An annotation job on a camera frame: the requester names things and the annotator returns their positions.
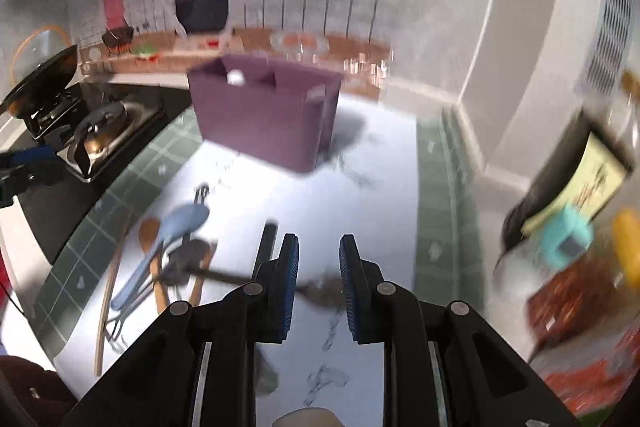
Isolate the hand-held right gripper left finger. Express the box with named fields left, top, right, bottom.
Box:
left=62, top=233, right=301, bottom=427

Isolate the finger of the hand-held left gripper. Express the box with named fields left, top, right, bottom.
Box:
left=0, top=146, right=63, bottom=208

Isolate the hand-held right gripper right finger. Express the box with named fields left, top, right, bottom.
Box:
left=339, top=233, right=581, bottom=427

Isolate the metal spoon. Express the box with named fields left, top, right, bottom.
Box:
left=197, top=267, right=347, bottom=312

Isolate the dark grey spoon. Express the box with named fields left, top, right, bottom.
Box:
left=162, top=238, right=213, bottom=288

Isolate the blue plastic spoon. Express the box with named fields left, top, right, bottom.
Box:
left=111, top=204, right=211, bottom=311

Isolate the wooden spoon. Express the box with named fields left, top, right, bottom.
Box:
left=138, top=217, right=172, bottom=314

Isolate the purple utensil organizer box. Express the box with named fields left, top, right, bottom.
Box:
left=186, top=53, right=343, bottom=172

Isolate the black gas stove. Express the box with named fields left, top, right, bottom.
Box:
left=22, top=89, right=168, bottom=182

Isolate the white and green printed mat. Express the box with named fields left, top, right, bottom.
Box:
left=30, top=104, right=488, bottom=427

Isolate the black pan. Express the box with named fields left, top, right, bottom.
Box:
left=0, top=46, right=81, bottom=118

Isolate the glass pan lid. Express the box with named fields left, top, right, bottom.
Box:
left=12, top=24, right=76, bottom=82

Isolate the dark red clothing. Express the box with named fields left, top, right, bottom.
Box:
left=0, top=354, right=77, bottom=427

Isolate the red snack packet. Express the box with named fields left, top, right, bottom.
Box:
left=525, top=252, right=640, bottom=349

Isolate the red and green packet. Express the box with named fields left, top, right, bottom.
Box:
left=540, top=342, right=640, bottom=414

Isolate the yellow plastic object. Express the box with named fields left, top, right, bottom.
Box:
left=612, top=209, right=640, bottom=289

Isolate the black cable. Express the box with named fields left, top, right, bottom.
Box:
left=0, top=277, right=32, bottom=320

